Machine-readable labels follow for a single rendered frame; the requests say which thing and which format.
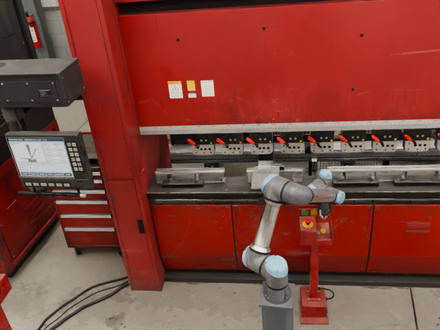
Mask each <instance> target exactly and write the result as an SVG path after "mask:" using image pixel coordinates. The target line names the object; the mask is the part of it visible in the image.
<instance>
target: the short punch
mask: <svg viewBox="0 0 440 330"><path fill-rule="evenodd" d="M259 163H274V158H273V152H272V153H271V154H259Z"/></svg>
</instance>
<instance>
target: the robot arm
mask: <svg viewBox="0 0 440 330"><path fill-rule="evenodd" d="M331 180H332V173H331V171H330V170H326V169H324V170H320V172H319V177H318V178H316V179H315V180H314V181H313V182H312V183H311V184H309V186H307V187H305V186H302V185H300V184H298V183H296V182H294V181H290V180H288V179H286V178H284V177H281V176H280V175H276V174H271V175H269V176H267V177H266V178H265V180H264V181H263V183H262V185H261V191H262V192H263V193H264V195H263V199H264V201H265V203H264V206H263V210H262V214H261V218H260V221H259V225H258V227H257V232H256V235H255V239H254V242H253V243H251V244H250V246H248V247H247V248H246V250H244V252H243V255H242V262H243V264H244V265H245V266H246V267H248V268H249V269H250V270H252V271H254V272H256V273H258V274H259V275H261V276H262V277H264V278H266V284H265V287H264V289H263V295H264V298H265V300H266V301H268V302H269V303H271V304H284V303H286V302H287V301H289V300H290V298H291V288H290V286H289V284H288V267H287V262H286V260H285V259H284V258H283V257H280V256H279V255H276V256H274V255H270V248H269V245H270V241H271V238H272V233H273V231H274V227H275V224H276V220H277V217H278V213H279V210H280V206H281V205H283V204H284V202H285V203H288V204H295V205H307V204H310V203H311V202H317V203H318V206H317V212H318V214H319V215H320V217H321V218H322V219H325V218H327V216H328V215H329V214H330V213H331V210H332V208H331V207H332V205H330V204H331V203H330V202H334V203H337V204H341V203H343V201H344V199H345V193H344V192H342V191H340V190H337V189H334V188H332V187H331ZM323 216H324V217H323Z"/></svg>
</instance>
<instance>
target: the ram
mask: <svg viewBox="0 0 440 330"><path fill-rule="evenodd" d="M118 19H119V26H120V32H121V36H122V42H123V46H124V52H125V56H126V63H127V66H128V72H129V77H130V83H131V87H132V93H133V97H134V103H135V107H136V113H137V120H138V124H139V127H150V126H200V125H226V124H276V123H302V122H352V121H378V120H428V119H440V0H330V1H310V2H299V3H278V4H267V5H247V6H236V7H215V8H204V9H184V10H163V11H152V12H132V13H122V14H120V15H119V16H118ZM203 80H213V83H214V90H215V96H214V97H202V91H201V85H200V81H203ZM171 81H181V87H182V93H183V98H170V92H169V87H168V82H171ZM187 81H194V84H195V90H193V91H188V89H187ZM191 92H196V98H189V94H188V93H191ZM409 128H440V124H402V125H375V126H322V127H295V128H243V129H215V130H163V131H140V130H139V131H140V134H141V135H157V134H212V133H240V132H296V131H324V130H380V129H409Z"/></svg>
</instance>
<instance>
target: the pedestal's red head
mask: <svg viewBox="0 0 440 330"><path fill-rule="evenodd" d="M312 209H317V208H308V209H307V210H308V215H305V216H301V210H302V209H299V238H300V245H301V246H316V245H318V246H320V245H331V244H332V228H333V226H332V222H331V216H330V214H329V215H328V216H329V222H328V223H316V220H315V216H320V215H319V214H318V215H310V210H312ZM306 219H309V220H311V222H313V224H314V225H313V227H310V228H306V227H304V226H303V222H304V221H305V220H306ZM321 228H325V229H326V230H327V233H326V234H320V229H321Z"/></svg>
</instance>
